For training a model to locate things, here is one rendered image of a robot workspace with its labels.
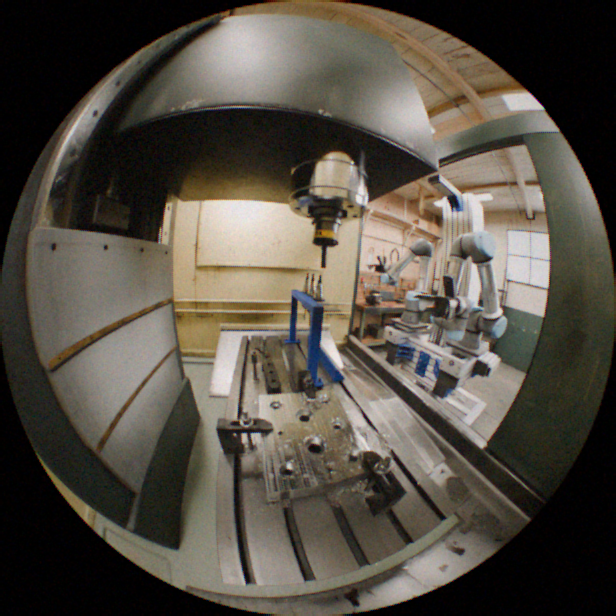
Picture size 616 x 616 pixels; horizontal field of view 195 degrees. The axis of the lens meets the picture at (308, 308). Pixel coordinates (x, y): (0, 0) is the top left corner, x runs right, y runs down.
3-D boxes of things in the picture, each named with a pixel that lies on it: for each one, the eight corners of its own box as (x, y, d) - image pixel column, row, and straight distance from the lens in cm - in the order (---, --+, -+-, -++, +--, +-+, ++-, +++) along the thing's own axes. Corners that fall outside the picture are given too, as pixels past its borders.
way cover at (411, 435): (354, 374, 140) (358, 355, 133) (442, 472, 99) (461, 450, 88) (316, 378, 129) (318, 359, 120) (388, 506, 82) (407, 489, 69)
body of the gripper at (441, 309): (446, 321, 70) (459, 319, 81) (451, 297, 69) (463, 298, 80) (429, 316, 74) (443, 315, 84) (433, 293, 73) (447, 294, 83)
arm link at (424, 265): (408, 306, 153) (416, 238, 155) (415, 305, 167) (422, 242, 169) (421, 310, 149) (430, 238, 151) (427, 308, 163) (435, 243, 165)
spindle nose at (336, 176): (286, 218, 45) (291, 174, 50) (350, 226, 48) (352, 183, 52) (289, 191, 30) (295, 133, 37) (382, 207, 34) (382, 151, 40)
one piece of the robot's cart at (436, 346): (409, 392, 185) (434, 301, 157) (439, 414, 173) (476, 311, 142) (389, 400, 166) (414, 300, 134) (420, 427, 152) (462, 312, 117)
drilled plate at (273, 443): (330, 400, 63) (332, 388, 60) (374, 476, 48) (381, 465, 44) (259, 407, 59) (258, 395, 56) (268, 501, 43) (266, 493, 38)
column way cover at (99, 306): (188, 385, 79) (173, 245, 66) (144, 500, 55) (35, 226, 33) (177, 384, 81) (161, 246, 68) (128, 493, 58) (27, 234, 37)
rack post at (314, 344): (320, 378, 80) (327, 312, 67) (324, 386, 75) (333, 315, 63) (297, 380, 77) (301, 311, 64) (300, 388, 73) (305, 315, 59)
